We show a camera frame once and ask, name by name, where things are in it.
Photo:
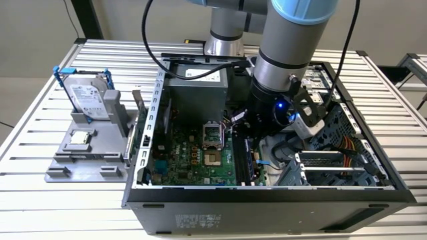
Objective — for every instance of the green motherboard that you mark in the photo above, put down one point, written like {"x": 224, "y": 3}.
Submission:
{"x": 187, "y": 160}

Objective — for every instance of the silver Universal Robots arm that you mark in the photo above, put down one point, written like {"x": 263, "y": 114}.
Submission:
{"x": 287, "y": 45}

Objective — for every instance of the graphics card with metal bracket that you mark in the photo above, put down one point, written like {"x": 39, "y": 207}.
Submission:
{"x": 140, "y": 100}

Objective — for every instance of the metal disk bay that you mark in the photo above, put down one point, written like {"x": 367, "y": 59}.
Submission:
{"x": 333, "y": 169}

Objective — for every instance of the blue square board component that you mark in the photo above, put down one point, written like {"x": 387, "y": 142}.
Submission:
{"x": 160, "y": 167}

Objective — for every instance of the black frame post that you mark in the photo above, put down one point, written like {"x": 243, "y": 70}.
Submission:
{"x": 89, "y": 22}

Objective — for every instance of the hard disk in blue carrier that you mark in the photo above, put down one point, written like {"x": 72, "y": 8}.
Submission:
{"x": 84, "y": 95}

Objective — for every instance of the silver CPU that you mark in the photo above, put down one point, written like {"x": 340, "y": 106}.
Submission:
{"x": 79, "y": 138}

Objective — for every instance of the yellow black plug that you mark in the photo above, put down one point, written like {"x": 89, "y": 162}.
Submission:
{"x": 188, "y": 41}

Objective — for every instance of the grey parts rack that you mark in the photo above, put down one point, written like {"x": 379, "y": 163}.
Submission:
{"x": 107, "y": 142}

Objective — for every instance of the metal drive cage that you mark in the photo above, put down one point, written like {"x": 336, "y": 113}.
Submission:
{"x": 316, "y": 98}

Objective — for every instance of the metal slat side table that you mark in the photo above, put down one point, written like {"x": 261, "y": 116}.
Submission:
{"x": 414, "y": 61}

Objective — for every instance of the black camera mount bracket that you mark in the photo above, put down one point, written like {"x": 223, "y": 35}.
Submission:
{"x": 301, "y": 96}

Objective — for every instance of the grey power supply unit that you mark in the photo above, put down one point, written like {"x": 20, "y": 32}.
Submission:
{"x": 196, "y": 100}

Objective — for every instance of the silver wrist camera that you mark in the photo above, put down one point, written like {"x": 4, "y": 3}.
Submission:
{"x": 308, "y": 130}

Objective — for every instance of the metal locking lever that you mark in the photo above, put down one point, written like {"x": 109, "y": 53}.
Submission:
{"x": 223, "y": 137}

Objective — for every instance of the CPU socket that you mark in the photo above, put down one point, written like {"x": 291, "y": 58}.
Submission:
{"x": 212, "y": 158}

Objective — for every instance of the blue connector tab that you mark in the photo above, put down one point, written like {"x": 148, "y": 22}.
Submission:
{"x": 261, "y": 162}

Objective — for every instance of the black PC case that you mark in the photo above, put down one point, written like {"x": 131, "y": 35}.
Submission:
{"x": 233, "y": 215}

